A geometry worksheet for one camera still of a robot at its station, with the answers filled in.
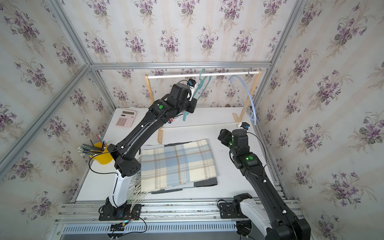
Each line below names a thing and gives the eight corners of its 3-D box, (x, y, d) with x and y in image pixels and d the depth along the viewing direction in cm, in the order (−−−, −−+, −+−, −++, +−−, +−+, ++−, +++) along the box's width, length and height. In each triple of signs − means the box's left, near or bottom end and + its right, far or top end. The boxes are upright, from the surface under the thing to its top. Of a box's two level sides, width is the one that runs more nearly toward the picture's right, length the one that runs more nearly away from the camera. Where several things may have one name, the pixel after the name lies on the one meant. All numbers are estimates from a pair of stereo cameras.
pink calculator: (117, 128, 110) (115, 125, 107) (123, 112, 120) (122, 109, 118) (131, 128, 110) (129, 125, 107) (136, 112, 120) (135, 109, 118)
